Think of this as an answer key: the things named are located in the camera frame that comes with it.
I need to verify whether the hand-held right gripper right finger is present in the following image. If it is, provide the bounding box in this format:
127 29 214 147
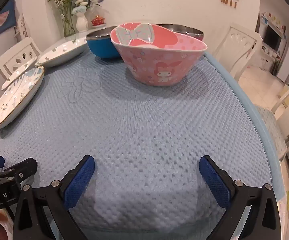
199 155 281 240

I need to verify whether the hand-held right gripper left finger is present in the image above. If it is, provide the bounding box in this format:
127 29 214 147
12 154 95 240

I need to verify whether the white gold-rimmed leaf plate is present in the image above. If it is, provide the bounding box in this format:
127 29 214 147
0 66 45 130

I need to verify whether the small white flowered plate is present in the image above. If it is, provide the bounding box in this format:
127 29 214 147
1 57 38 91

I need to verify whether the white hexagonal flowered plate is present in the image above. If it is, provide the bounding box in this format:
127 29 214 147
34 34 88 67

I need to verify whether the pink cartoon bowl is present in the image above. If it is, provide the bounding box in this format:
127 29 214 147
110 22 208 87

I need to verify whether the blue steel bowl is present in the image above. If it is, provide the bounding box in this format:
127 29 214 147
85 26 121 60

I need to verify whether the magenta steel bowl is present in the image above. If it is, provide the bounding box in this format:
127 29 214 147
157 24 205 42

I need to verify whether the person's left hand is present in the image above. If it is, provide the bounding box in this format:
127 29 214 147
0 209 13 240

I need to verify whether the light blue textured table mat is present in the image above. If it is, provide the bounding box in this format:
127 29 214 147
0 47 286 240

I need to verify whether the blue refrigerator cover cloth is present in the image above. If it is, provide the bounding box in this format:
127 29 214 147
0 0 17 44

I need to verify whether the small white refrigerator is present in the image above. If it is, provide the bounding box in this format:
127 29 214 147
277 41 289 82

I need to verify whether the glass vase with green stems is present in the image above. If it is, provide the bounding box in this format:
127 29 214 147
46 0 81 37

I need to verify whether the white ribbed vase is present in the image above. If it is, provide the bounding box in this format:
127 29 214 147
76 14 89 33

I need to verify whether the black television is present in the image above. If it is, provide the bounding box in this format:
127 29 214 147
263 26 282 50

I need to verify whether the red lidded tea cup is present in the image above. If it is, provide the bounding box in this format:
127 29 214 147
91 16 107 28

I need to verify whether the white television wall unit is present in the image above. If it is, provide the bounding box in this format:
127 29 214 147
256 11 289 55

